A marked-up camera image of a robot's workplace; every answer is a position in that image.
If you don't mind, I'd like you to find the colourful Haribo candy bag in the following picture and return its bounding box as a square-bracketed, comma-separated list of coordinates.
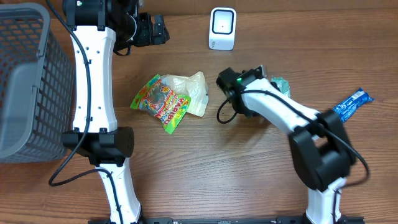
[130, 75, 191, 134]

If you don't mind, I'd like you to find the beige snack bag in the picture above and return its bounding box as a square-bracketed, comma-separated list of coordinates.
[160, 72, 209, 117]

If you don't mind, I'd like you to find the green toilet tissue pack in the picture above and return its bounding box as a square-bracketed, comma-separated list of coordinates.
[271, 77, 291, 98]

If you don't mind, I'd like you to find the blue wafer bar wrapper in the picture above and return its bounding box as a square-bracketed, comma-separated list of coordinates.
[333, 88, 374, 123]

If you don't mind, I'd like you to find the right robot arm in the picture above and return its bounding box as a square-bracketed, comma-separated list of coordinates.
[216, 67, 364, 223]

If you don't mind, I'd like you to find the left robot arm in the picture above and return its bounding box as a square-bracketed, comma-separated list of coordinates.
[62, 0, 170, 223]

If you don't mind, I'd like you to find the white barcode scanner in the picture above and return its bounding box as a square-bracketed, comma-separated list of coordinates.
[208, 7, 237, 51]

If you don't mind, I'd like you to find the grey plastic mesh basket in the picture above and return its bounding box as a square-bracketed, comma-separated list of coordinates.
[1, 3, 75, 163]

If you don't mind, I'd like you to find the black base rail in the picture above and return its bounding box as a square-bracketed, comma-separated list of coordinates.
[87, 215, 365, 224]

